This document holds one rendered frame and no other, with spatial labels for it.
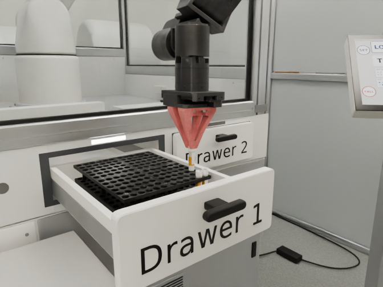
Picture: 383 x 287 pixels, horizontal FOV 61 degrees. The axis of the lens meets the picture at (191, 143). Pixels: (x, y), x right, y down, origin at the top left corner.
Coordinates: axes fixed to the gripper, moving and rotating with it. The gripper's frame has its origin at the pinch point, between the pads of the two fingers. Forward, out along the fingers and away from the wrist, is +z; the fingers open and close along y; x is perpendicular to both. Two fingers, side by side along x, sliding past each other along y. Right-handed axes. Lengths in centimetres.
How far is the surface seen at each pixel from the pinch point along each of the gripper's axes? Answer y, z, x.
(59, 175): -17.0, 7.1, -18.5
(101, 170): -13.6, 6.4, -11.6
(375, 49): -11, -20, 83
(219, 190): 11.2, 4.7, -3.0
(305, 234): -72, 91, 144
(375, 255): -6, 56, 92
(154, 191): 1.6, 6.6, -8.3
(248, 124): -22.9, 2.7, 37.3
